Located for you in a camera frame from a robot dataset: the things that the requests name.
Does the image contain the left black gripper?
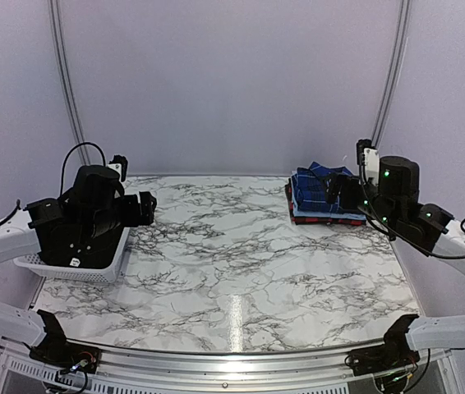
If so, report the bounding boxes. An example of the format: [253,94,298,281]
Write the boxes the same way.
[81,191,156,241]

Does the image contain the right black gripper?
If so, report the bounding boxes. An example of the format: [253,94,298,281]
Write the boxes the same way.
[320,172,400,232]

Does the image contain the black long sleeve shirt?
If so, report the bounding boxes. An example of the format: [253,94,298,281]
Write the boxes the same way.
[33,218,124,269]

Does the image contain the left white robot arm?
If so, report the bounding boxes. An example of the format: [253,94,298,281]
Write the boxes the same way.
[0,164,157,365]

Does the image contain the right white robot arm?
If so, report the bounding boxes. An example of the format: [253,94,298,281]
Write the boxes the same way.
[321,148,465,368]

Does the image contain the white plastic basket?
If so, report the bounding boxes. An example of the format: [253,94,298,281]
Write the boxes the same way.
[13,228,129,283]

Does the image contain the blue plaid folded shirt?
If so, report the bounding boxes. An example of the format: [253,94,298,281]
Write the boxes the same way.
[291,161,362,214]

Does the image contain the red plaid folded shirt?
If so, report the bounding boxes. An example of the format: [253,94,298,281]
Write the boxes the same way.
[284,182,366,226]

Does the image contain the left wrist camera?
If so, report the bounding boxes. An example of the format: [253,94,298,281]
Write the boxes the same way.
[108,154,128,183]

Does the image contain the right aluminium frame post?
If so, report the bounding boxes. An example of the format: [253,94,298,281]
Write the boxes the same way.
[371,0,412,147]

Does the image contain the aluminium frame post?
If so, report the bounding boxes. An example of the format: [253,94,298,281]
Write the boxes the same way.
[48,0,85,144]
[371,0,412,147]

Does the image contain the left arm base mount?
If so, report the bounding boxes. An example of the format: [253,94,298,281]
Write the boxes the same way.
[28,337,101,373]

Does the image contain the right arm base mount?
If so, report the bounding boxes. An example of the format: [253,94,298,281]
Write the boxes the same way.
[344,344,420,376]

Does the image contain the front aluminium rail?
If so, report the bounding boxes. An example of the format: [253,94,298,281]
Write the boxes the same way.
[0,323,453,394]

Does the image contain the left aluminium frame post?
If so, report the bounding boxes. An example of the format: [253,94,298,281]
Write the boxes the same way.
[48,0,85,144]

